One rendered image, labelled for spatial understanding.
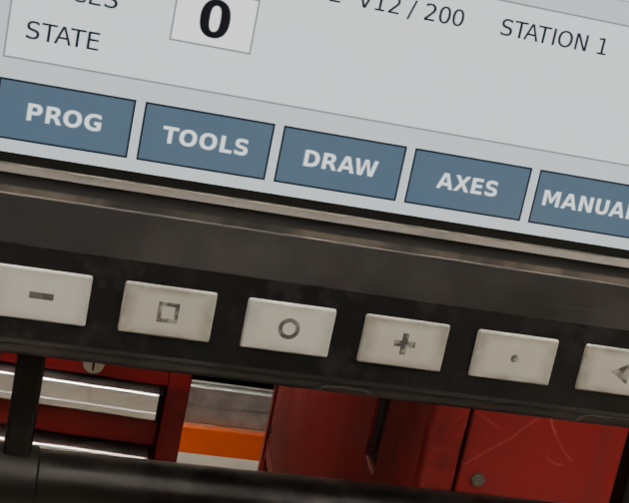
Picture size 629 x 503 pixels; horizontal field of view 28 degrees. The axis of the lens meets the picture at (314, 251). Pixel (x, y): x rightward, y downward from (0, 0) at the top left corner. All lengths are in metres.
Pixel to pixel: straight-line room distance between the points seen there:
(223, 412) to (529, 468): 1.97
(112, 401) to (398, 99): 0.82
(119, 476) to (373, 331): 0.13
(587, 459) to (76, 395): 0.54
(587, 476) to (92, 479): 0.51
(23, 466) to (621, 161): 0.28
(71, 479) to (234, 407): 2.34
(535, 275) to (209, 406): 2.37
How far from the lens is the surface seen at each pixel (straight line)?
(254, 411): 2.90
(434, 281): 0.52
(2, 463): 0.55
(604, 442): 0.97
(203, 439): 2.88
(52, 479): 0.56
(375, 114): 0.50
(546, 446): 0.96
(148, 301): 0.50
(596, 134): 0.54
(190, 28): 0.49
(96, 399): 1.28
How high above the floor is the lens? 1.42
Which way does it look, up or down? 13 degrees down
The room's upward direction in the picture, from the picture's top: 12 degrees clockwise
